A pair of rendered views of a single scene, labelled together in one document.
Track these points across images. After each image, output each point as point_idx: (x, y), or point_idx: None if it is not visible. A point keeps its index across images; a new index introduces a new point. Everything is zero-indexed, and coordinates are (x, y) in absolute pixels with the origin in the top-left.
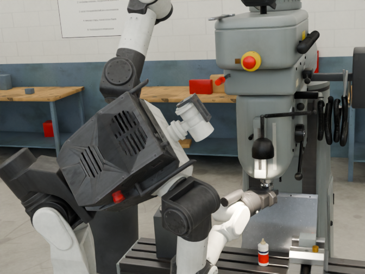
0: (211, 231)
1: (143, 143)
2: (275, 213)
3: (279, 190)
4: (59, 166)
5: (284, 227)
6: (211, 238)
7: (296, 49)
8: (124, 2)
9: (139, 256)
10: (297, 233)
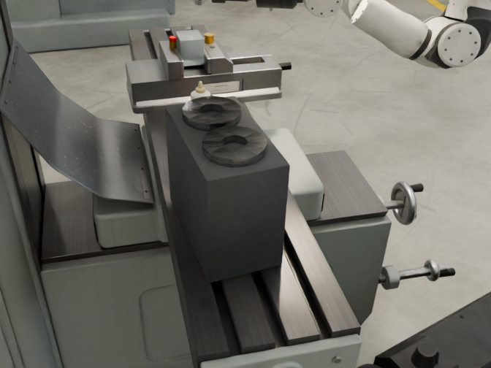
0: (382, 4)
1: None
2: (39, 112)
3: (2, 66)
4: None
5: (59, 122)
6: (394, 7)
7: None
8: None
9: (302, 298)
10: (68, 115)
